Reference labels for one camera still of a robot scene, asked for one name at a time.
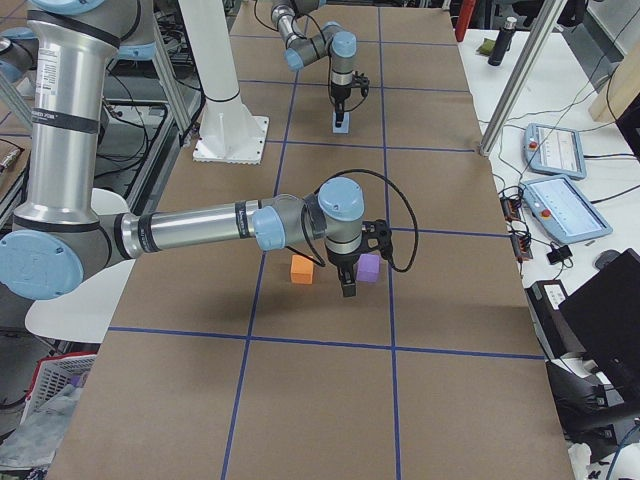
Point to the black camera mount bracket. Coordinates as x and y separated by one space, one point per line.
377 236

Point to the brown paper mat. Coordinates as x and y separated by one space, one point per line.
217 366

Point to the white plastic basket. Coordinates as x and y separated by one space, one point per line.
51 375

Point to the black bottle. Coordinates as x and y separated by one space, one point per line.
503 41

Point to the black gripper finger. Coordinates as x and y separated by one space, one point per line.
348 283
339 113

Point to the orange block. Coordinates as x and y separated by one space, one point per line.
301 270

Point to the black label printer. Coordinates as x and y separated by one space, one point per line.
556 336

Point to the aluminium frame post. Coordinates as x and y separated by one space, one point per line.
535 43

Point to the near teach pendant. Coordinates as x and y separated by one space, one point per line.
563 210

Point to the teach pendant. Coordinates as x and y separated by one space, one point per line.
563 210
554 150

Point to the purple block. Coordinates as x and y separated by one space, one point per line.
368 268

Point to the black monitor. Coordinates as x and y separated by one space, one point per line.
604 315

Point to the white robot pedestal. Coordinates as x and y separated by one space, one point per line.
228 131

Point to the blue block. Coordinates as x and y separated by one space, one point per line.
341 125

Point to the far teach pendant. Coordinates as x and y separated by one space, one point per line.
554 150

